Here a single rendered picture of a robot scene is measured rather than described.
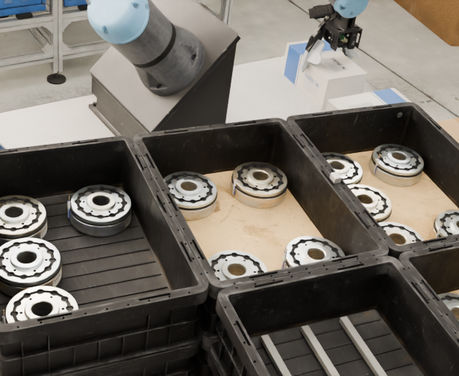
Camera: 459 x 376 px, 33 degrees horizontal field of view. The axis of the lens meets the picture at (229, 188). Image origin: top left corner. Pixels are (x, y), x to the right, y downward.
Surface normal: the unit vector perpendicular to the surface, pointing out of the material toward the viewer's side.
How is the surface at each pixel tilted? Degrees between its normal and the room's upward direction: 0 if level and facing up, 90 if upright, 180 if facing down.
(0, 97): 0
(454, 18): 90
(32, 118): 0
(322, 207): 90
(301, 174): 90
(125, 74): 44
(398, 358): 0
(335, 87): 90
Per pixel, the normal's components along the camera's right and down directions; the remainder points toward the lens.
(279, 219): 0.12, -0.80
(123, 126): -0.82, 0.26
